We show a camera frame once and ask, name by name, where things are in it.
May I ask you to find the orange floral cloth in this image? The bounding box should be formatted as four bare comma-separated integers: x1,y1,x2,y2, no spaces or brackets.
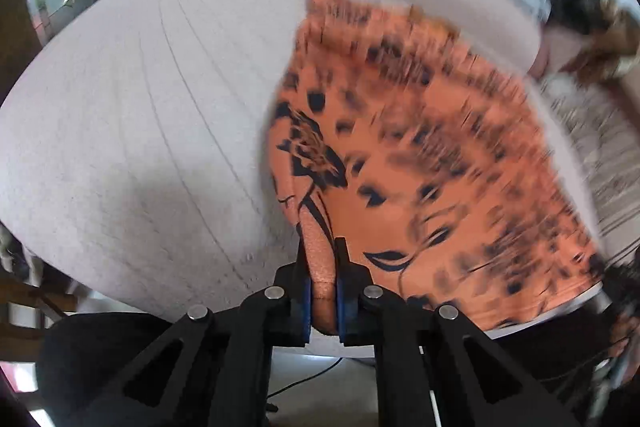
265,0,608,340

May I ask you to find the dark brown fuzzy cloth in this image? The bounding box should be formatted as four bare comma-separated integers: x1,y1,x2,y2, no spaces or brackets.
545,0,640,82

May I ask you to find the black cable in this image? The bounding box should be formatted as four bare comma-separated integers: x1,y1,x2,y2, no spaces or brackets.
265,357,346,400

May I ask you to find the striped beige blanket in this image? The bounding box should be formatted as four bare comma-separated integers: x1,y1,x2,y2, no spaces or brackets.
535,72,640,258

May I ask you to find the white bed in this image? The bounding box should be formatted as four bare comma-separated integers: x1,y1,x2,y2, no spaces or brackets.
0,0,606,358

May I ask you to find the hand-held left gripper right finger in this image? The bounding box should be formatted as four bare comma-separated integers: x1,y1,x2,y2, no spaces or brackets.
334,236,581,427

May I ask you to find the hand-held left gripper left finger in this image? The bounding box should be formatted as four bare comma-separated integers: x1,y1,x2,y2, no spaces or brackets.
65,234,314,427

